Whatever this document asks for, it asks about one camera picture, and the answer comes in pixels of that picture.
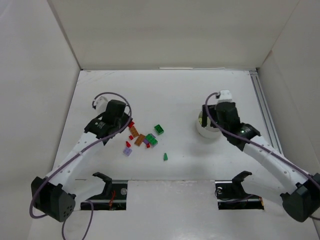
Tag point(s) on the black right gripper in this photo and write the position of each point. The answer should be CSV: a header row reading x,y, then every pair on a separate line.
x,y
208,116

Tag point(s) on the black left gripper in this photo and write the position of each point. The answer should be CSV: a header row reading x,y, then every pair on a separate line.
x,y
110,107

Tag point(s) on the red large lego brick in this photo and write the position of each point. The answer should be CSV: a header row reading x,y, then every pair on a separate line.
x,y
131,124

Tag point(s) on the white round divided container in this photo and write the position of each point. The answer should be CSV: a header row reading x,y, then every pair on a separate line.
x,y
204,128

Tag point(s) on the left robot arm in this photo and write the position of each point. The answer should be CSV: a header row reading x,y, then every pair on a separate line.
x,y
61,191

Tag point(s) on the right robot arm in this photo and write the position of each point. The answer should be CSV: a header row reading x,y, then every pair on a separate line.
x,y
295,189

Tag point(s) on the brown 2x3 lego plate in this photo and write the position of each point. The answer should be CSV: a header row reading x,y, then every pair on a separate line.
x,y
134,132

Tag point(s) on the small red lego wedge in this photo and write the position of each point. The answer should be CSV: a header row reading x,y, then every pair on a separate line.
x,y
128,144

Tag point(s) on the lavender 2x2 lego brick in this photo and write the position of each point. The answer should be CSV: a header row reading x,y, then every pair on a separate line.
x,y
127,151

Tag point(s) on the green 2x4 lego brick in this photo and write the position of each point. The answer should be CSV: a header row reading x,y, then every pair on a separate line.
x,y
151,140

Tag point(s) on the green 2x2 lego brick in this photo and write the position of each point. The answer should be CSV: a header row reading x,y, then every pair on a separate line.
x,y
158,129

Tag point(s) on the small dark green lego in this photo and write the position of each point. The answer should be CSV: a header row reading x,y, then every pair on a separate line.
x,y
165,156

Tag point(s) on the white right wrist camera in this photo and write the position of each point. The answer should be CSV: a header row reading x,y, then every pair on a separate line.
x,y
224,96

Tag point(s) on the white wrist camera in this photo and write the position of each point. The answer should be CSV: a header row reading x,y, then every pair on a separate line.
x,y
100,104
224,96

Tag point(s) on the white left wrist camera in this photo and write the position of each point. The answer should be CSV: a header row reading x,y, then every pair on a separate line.
x,y
100,104

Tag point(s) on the aluminium rail right side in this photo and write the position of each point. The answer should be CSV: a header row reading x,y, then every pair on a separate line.
x,y
266,114

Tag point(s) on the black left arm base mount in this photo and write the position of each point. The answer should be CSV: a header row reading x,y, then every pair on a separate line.
x,y
108,194

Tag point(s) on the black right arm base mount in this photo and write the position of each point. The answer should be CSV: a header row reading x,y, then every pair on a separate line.
x,y
231,195

